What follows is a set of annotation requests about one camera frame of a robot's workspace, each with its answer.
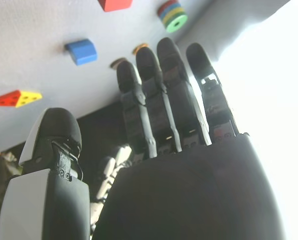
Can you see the blue hexagonal wooden block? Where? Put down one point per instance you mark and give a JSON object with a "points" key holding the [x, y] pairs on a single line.
{"points": [[81, 51]]}

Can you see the red rectangular wooden block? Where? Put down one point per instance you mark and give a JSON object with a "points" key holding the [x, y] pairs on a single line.
{"points": [[114, 5]]}

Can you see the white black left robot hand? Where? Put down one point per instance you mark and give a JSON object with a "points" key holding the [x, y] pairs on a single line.
{"points": [[189, 195]]}

